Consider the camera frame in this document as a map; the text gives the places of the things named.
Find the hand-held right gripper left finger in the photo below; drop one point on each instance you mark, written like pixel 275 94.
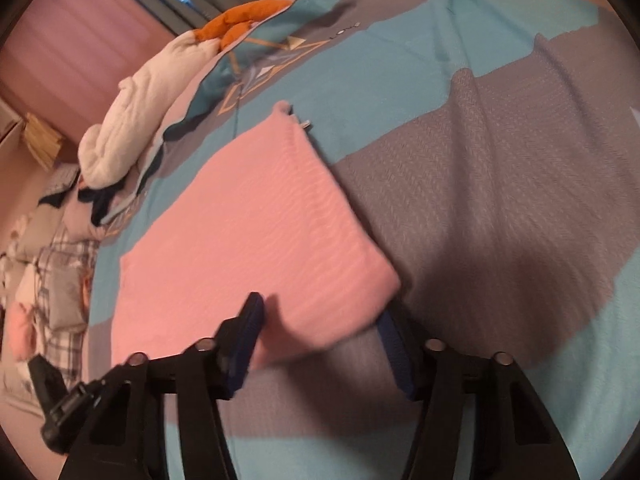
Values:
pixel 245 345

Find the orange cloth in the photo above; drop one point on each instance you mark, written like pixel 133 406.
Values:
pixel 235 20

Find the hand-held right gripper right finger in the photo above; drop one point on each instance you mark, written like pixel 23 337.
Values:
pixel 397 355

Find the pink curtain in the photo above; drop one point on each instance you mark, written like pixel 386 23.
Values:
pixel 75 40

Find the plaid grey cloth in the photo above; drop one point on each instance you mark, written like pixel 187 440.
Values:
pixel 60 255

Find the white pillow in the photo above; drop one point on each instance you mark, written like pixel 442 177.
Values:
pixel 140 105

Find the blue grey patterned blanket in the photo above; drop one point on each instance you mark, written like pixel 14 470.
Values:
pixel 500 160

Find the peach cloth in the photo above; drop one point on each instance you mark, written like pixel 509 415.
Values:
pixel 87 285

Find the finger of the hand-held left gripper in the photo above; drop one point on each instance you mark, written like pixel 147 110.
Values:
pixel 45 380

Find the dark cloth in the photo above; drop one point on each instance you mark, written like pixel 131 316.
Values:
pixel 97 207

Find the pink striped shirt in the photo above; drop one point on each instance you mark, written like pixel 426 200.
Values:
pixel 240 220

